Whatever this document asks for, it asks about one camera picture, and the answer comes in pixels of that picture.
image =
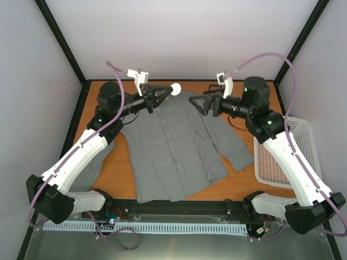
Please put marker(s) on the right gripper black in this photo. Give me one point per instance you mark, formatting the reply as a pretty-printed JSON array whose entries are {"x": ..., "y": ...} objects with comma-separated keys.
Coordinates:
[{"x": 214, "y": 99}]

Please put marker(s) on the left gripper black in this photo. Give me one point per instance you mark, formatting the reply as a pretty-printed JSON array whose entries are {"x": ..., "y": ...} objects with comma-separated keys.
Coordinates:
[{"x": 150, "y": 98}]

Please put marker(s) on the white round brooch backing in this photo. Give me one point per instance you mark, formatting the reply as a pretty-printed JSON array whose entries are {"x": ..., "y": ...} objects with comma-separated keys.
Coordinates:
[{"x": 176, "y": 89}]

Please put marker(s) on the grey button-up shirt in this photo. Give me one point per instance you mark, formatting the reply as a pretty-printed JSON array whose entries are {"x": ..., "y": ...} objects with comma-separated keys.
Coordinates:
[{"x": 175, "y": 152}]

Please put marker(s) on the black brooch box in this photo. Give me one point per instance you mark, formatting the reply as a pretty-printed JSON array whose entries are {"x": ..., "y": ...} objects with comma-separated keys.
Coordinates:
[{"x": 214, "y": 88}]

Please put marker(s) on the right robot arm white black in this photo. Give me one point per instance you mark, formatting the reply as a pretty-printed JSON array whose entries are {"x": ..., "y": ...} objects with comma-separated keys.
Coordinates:
[{"x": 271, "y": 130}]

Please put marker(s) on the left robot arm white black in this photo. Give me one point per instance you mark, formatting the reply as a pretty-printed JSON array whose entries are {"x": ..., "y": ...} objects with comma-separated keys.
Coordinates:
[{"x": 50, "y": 194}]

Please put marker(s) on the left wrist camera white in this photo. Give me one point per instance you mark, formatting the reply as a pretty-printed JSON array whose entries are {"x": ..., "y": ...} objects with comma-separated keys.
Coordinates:
[{"x": 140, "y": 77}]

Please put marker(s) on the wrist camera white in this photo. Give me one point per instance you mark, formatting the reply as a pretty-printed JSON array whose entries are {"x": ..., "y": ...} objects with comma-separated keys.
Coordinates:
[
  {"x": 140, "y": 77},
  {"x": 225, "y": 81}
]

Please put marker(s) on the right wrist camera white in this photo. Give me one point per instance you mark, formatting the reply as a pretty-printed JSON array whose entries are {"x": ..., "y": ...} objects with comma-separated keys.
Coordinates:
[{"x": 225, "y": 81}]

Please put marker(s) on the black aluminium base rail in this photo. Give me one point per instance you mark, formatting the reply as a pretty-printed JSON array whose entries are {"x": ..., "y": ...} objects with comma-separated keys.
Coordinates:
[{"x": 234, "y": 211}]

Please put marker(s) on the light blue slotted cable duct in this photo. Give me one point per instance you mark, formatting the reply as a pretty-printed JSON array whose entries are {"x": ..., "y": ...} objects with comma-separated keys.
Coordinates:
[{"x": 151, "y": 228}]

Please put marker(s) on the left black frame post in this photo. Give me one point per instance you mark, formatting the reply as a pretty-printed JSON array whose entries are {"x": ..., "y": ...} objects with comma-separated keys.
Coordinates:
[{"x": 57, "y": 33}]

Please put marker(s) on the black frame post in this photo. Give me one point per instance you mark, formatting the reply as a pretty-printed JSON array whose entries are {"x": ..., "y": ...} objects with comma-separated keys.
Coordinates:
[
  {"x": 301, "y": 39},
  {"x": 57, "y": 33}
]

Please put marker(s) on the right black frame post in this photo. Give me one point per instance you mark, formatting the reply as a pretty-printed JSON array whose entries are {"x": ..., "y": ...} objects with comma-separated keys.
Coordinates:
[{"x": 301, "y": 39}]

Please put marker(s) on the metal base plate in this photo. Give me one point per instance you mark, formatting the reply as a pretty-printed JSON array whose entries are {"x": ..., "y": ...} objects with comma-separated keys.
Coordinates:
[{"x": 280, "y": 243}]

